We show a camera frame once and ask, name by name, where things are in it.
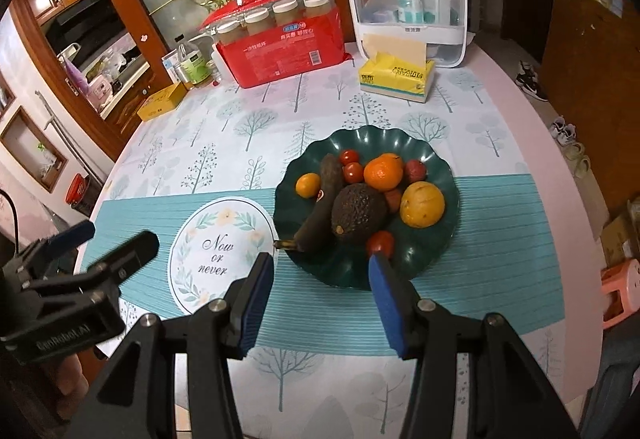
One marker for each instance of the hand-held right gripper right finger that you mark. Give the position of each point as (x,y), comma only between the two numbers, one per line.
(387,304)

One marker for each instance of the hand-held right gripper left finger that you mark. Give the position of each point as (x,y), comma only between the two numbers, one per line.
(255,304)

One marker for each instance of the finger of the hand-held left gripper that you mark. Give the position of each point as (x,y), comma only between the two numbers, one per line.
(125,254)
(75,233)

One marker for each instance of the dark green scalloped plate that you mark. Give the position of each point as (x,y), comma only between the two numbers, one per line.
(430,244)

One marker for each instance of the dark brown avocado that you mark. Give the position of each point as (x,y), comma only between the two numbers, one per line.
(359,214)

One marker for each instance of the red lychee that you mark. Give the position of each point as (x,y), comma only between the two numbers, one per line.
(395,200)
(414,170)

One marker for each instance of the small orange tangerine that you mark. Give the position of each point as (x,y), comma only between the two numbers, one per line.
(308,185)

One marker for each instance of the large orange tangerine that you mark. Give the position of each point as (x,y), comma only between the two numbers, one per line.
(383,171)

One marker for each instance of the red cherry tomato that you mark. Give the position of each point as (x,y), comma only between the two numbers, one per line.
(381,241)
(354,172)
(348,155)

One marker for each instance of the red basket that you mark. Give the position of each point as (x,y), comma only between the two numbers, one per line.
(77,189)

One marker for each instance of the overripe dark banana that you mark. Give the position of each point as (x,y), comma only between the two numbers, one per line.
(315,219)

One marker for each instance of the yellow passion fruit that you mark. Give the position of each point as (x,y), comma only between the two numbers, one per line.
(422,204)

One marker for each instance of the teal striped placemat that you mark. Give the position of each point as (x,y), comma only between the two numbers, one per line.
(500,244)

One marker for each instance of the yellow cardboard box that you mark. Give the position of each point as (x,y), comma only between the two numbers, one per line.
(160,101)

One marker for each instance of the blue and white box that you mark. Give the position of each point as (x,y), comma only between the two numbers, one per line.
(170,66)

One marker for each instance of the green label jar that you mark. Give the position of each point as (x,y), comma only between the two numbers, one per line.
(195,69)

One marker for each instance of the small glass jar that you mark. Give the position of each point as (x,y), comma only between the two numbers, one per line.
(215,74)

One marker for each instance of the black range hood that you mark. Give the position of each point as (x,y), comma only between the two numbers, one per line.
(85,24)

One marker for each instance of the clear glass bottle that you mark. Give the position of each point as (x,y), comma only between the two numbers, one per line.
(184,46)

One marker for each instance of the yellow tissue pack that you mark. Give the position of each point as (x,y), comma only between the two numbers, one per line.
(395,79)

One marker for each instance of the pink stool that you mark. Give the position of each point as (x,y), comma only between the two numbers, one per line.
(620,291)

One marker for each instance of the pale slippers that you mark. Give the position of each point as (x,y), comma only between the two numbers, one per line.
(577,159)

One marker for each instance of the grey chair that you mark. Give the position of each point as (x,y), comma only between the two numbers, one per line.
(620,384)

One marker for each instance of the white sneakers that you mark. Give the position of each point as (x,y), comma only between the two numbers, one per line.
(562,126)

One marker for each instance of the red gift box of jars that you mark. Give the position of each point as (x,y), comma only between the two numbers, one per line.
(285,54)

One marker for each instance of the black sneakers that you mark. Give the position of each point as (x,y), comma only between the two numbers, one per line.
(530,79)

